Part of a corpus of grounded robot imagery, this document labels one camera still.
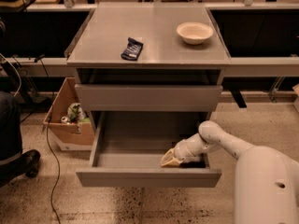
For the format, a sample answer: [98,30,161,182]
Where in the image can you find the grey drawer cabinet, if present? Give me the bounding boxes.
[64,2,232,117]

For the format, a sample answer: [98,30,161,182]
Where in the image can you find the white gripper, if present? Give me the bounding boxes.
[160,135,208,167]

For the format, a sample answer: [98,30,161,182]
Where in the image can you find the person's dark trouser leg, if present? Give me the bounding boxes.
[0,91,22,165]

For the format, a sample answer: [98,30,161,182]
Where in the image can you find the grey top drawer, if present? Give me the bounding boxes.
[75,84,222,112]

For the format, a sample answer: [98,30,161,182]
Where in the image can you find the grey drawer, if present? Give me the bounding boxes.
[77,111,221,188]
[75,84,222,112]

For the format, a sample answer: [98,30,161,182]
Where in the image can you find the black shoe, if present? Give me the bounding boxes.
[0,149,40,187]

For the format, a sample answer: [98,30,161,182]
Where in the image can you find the black floor cable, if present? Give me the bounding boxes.
[33,54,62,224]

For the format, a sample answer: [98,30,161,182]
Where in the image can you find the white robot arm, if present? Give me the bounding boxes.
[160,120,299,224]

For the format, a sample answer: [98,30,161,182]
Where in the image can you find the brown cardboard box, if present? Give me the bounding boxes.
[43,77,94,151]

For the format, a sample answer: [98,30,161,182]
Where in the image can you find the dark blue snack packet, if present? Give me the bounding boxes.
[121,37,143,61]

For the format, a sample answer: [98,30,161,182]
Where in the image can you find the small metal can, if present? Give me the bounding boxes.
[61,117,70,124]

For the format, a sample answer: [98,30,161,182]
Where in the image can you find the green white crumpled wrapper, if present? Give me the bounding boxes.
[67,103,90,123]

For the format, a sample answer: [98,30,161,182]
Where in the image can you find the white paper bowl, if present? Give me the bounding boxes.
[177,22,213,45]

